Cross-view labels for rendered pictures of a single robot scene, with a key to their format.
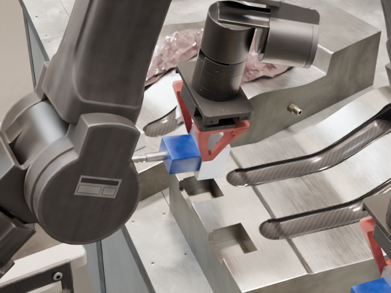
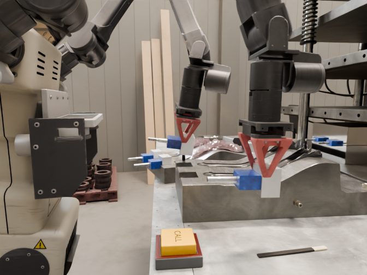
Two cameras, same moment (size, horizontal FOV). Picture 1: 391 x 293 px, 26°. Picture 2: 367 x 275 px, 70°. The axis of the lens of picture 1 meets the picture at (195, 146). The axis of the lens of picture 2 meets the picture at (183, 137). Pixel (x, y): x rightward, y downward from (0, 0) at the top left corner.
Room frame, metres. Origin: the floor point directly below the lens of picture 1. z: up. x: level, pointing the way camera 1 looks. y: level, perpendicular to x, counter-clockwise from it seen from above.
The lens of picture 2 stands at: (0.12, -0.21, 1.08)
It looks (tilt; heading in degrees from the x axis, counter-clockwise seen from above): 8 degrees down; 15
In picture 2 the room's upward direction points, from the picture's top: straight up
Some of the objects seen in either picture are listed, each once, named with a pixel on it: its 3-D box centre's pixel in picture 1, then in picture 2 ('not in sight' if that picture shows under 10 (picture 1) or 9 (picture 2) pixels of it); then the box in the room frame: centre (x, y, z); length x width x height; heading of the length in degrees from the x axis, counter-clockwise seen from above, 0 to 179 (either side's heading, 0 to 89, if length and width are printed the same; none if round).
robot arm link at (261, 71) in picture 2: not in sight; (269, 77); (0.63, -0.23, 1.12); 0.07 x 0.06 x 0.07; 116
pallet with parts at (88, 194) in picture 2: not in sight; (84, 173); (2.82, 1.79, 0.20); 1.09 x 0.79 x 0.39; 28
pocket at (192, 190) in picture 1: (201, 197); (184, 170); (0.86, -0.01, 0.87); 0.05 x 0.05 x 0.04; 21
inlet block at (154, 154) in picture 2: not in sight; (144, 157); (1.06, 0.21, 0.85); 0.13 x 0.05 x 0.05; 128
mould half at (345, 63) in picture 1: (216, 74); (211, 154); (1.19, -0.04, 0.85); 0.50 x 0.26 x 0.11; 128
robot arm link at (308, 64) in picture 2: not in sight; (285, 59); (0.65, -0.26, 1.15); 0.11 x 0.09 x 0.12; 116
